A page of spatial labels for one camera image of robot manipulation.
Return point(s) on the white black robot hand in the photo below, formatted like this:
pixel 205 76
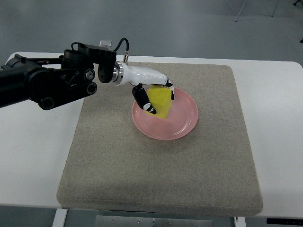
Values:
pixel 139 76

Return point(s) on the yellow foam block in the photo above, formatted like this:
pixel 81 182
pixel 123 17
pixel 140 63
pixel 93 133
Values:
pixel 160 98

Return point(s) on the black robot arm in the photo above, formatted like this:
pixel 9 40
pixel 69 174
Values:
pixel 52 82

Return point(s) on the pink plate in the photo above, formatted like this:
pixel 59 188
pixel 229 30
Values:
pixel 180 121

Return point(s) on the grey metal crossbar plate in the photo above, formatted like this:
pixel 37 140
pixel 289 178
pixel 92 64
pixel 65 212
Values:
pixel 120 221

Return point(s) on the clear floor socket cover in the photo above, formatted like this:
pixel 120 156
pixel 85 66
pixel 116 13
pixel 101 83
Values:
pixel 105 43

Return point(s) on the beige fabric mat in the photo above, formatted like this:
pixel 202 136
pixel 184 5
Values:
pixel 209 172

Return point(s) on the white table leg left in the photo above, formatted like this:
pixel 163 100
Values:
pixel 60 218

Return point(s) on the white table leg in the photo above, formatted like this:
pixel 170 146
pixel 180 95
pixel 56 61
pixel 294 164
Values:
pixel 60 218
pixel 239 222

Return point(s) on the metal stand legs background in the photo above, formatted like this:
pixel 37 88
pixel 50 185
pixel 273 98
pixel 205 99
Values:
pixel 269 9

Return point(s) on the white table leg right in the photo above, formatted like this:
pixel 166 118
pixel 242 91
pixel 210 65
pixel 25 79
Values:
pixel 239 222

